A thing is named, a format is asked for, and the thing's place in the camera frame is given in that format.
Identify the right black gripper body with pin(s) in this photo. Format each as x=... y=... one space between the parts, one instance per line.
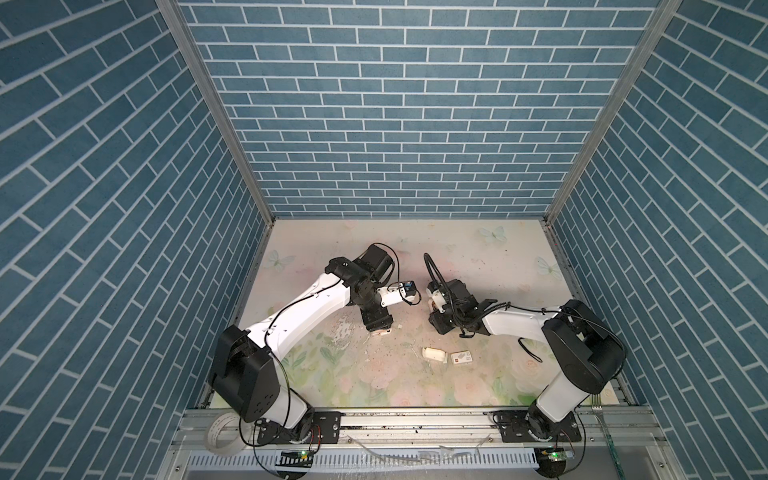
x=447 y=320

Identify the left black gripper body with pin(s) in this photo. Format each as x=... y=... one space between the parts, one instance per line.
x=375 y=315

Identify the white staple box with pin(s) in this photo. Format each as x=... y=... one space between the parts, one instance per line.
x=461 y=357

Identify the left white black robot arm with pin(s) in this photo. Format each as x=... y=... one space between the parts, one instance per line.
x=247 y=371

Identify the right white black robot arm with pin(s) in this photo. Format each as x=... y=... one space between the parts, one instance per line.
x=588 y=353

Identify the clear tape roll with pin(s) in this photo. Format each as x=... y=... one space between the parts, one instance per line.
x=227 y=435

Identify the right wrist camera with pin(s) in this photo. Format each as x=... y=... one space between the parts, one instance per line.
x=436 y=300

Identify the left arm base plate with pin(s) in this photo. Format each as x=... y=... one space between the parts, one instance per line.
x=322 y=426

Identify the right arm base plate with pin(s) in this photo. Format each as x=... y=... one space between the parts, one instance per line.
x=521 y=426

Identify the aluminium front rail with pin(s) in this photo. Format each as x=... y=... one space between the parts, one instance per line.
x=616 y=425

